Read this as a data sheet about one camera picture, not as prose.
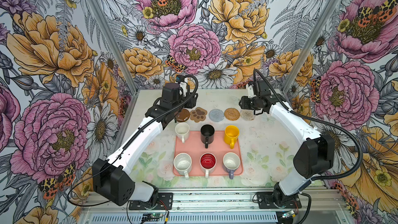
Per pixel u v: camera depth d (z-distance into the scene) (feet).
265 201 2.43
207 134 3.08
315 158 1.48
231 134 3.13
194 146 3.02
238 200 2.50
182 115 3.43
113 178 1.29
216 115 3.54
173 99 1.90
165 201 2.44
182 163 2.78
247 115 3.46
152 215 2.34
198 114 3.53
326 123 1.53
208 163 2.81
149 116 1.73
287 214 2.35
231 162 2.81
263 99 2.05
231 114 3.55
